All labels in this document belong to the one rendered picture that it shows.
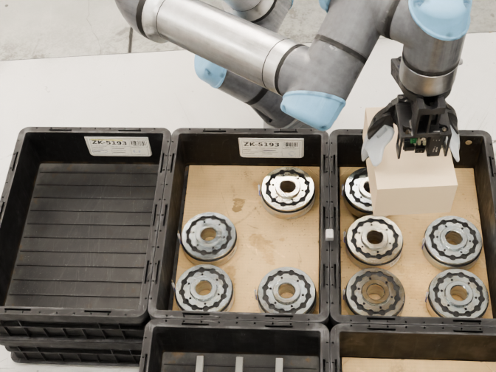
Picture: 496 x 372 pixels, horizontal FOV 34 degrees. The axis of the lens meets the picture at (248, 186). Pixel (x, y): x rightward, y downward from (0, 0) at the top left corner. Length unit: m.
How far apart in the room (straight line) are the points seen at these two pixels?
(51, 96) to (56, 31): 1.22
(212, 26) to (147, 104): 0.78
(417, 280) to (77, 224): 0.65
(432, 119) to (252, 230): 0.50
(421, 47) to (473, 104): 0.88
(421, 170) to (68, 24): 2.16
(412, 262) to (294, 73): 0.56
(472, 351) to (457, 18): 0.61
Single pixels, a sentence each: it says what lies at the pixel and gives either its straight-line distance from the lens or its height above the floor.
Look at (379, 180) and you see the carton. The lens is 1.23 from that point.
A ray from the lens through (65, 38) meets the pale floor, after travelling 3.14.
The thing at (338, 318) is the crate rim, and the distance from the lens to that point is 1.32.
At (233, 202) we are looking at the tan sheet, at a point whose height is 0.83.
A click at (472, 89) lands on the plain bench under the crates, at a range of 1.93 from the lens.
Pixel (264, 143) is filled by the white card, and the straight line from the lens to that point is 1.54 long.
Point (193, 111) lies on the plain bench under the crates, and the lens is 1.87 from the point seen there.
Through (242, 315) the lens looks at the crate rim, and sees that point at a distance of 1.32.
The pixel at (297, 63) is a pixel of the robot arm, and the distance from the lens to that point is 1.05.
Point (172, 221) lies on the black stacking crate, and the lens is 1.47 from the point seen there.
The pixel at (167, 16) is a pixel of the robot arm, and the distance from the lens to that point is 1.21.
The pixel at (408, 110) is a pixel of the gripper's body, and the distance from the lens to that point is 1.16.
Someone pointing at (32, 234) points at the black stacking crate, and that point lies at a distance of 1.60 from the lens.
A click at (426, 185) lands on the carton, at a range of 1.23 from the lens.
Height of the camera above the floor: 2.12
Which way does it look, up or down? 55 degrees down
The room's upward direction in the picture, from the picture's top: 6 degrees counter-clockwise
